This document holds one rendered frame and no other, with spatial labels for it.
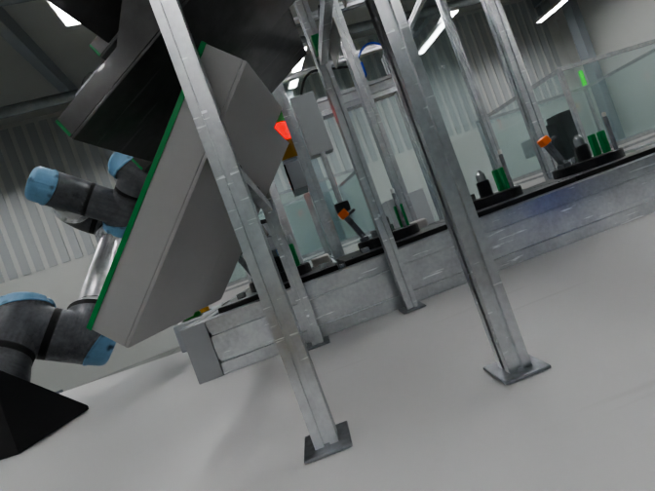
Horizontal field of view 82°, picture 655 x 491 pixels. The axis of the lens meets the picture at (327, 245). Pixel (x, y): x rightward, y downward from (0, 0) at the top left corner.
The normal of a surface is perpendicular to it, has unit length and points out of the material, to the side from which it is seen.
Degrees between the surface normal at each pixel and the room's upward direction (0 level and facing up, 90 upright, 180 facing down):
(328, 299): 90
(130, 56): 90
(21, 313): 65
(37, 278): 90
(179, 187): 90
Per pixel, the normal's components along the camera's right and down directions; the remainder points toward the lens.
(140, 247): -0.11, 0.05
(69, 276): 0.21, -0.07
